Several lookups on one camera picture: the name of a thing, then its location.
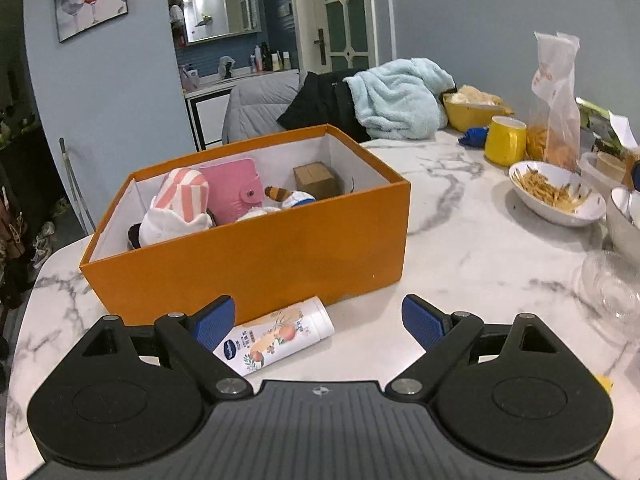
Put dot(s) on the small white bottle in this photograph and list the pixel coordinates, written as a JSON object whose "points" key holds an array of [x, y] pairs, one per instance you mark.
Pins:
{"points": [[286, 61]]}

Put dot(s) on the dark bottle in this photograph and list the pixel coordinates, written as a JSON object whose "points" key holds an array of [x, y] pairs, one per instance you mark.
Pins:
{"points": [[267, 57]]}

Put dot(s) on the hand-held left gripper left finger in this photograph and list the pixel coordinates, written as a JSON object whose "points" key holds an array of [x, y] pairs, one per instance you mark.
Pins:
{"points": [[215, 322]]}

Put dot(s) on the white lotion tube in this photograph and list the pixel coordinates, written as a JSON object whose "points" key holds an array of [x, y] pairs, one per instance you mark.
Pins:
{"points": [[280, 335]]}

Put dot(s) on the clear plastic container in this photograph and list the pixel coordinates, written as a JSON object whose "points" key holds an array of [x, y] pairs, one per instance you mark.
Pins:
{"points": [[600, 172]]}

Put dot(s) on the grey quilted chair cover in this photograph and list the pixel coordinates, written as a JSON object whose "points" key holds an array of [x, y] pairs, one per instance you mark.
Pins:
{"points": [[260, 105]]}

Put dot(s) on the small brown cardboard box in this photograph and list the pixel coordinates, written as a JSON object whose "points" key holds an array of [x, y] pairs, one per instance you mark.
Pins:
{"points": [[316, 179]]}

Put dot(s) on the metal bowl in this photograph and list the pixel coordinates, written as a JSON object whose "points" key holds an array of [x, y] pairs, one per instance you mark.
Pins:
{"points": [[625, 225]]}

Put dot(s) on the brown white plush dog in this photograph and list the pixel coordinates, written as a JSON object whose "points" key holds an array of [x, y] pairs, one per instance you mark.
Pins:
{"points": [[295, 199]]}

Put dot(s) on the orange cardboard box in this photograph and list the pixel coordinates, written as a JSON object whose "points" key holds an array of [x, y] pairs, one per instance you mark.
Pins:
{"points": [[280, 250]]}

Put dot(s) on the yellow mug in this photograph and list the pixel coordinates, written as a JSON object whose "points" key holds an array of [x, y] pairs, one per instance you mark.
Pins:
{"points": [[504, 142]]}

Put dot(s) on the white vanity counter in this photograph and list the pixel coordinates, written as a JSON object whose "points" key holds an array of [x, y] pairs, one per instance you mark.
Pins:
{"points": [[210, 110]]}

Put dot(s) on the black jacket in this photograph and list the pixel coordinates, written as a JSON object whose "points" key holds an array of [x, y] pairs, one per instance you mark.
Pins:
{"points": [[325, 100]]}

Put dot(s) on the yellow paper piece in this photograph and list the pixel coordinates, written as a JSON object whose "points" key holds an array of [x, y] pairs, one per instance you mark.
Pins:
{"points": [[605, 384]]}

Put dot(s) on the clear glass bowl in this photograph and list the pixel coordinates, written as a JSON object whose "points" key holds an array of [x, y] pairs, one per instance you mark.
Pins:
{"points": [[612, 285]]}

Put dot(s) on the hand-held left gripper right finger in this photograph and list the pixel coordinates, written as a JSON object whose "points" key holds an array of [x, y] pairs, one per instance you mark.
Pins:
{"points": [[422, 322]]}

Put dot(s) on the pink striped white plush toy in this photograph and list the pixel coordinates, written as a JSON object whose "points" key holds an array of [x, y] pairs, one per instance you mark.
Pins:
{"points": [[175, 200]]}

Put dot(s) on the pair of shoes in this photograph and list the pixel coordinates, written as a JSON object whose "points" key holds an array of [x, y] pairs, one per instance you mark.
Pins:
{"points": [[42, 245]]}

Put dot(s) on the light blue fleece blanket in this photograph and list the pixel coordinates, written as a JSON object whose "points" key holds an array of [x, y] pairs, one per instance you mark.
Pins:
{"points": [[395, 97]]}

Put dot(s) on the yellow bowl of chips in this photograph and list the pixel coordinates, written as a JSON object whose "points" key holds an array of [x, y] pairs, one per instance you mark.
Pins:
{"points": [[465, 112]]}

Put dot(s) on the blue crumpled wrapper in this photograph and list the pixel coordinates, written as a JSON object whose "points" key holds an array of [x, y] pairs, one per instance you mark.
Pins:
{"points": [[474, 137]]}

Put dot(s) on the door with glass panes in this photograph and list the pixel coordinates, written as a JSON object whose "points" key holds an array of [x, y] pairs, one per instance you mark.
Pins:
{"points": [[345, 10]]}

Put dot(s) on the white bowl of snack sticks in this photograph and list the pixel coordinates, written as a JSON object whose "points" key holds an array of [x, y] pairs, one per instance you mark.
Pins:
{"points": [[555, 195]]}

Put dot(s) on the pink wallet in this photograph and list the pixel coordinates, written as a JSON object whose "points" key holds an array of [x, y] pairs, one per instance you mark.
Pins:
{"points": [[230, 190]]}

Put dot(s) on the green snack packet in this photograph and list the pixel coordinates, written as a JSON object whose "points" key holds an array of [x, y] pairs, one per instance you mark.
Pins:
{"points": [[600, 125]]}

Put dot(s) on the white bottle with red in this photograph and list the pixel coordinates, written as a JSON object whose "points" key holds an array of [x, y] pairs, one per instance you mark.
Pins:
{"points": [[258, 60]]}

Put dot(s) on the plastic bag of snacks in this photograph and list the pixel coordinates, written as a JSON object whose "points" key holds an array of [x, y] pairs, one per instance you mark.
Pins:
{"points": [[555, 100]]}

